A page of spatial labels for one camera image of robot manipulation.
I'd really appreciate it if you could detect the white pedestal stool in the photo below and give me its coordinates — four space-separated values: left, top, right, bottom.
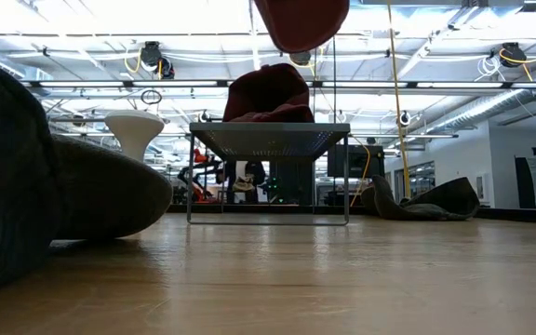
103 110 166 162

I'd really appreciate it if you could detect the person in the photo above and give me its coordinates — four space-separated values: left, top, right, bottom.
223 160 267 205

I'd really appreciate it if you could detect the thin yellow cable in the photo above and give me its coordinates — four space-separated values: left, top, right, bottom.
349 142 372 208

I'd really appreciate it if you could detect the grey perforated metal stand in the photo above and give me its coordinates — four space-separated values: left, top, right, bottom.
186 122 351 227

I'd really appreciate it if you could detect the black ceiling cord reel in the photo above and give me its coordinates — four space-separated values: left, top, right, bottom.
499 41 529 69
288 49 314 67
138 40 176 80

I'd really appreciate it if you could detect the black table frame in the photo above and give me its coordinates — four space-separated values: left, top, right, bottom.
167 203 536 224

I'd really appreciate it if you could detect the black hanging cable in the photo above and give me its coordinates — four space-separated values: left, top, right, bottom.
330 39 339 125

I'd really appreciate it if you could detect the black hanging ring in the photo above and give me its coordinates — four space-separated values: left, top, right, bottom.
140 88 164 106

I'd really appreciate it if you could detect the silver ceiling duct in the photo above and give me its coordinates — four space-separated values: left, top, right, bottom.
428 87 536 136

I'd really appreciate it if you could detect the yellow hanging cable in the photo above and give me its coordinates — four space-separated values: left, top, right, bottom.
386 0 412 199

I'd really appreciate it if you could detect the black monitor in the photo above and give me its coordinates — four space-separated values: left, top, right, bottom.
327 143 385 180

